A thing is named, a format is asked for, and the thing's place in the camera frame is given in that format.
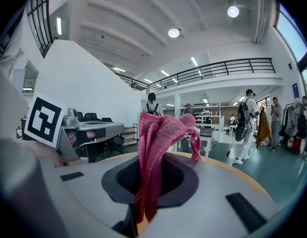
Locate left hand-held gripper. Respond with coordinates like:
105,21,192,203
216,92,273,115
24,91,125,164

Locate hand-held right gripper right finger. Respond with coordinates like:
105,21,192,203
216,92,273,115
143,152,278,238

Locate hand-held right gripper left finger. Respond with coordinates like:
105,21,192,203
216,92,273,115
39,152,143,238

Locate pink knitted cloth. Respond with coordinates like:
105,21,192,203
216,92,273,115
135,112,203,224

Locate black backpack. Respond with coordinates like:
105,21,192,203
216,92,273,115
145,102,160,117
235,102,252,142

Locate white work table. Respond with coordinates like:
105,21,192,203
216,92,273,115
175,126,216,158

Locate person's grey shirt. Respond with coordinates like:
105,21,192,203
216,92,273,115
0,58,77,238

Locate brown jacket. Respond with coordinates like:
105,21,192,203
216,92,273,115
255,107,272,150

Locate black balcony railing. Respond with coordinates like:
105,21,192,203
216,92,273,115
116,57,276,94

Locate clothes rack with garments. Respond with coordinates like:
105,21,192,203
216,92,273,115
279,102,307,153

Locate black framed window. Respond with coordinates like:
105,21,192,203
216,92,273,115
26,0,54,59

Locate metal wire shelf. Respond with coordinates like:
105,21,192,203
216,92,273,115
122,123,139,147

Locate blue wall sign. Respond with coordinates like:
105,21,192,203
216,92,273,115
291,82,300,99

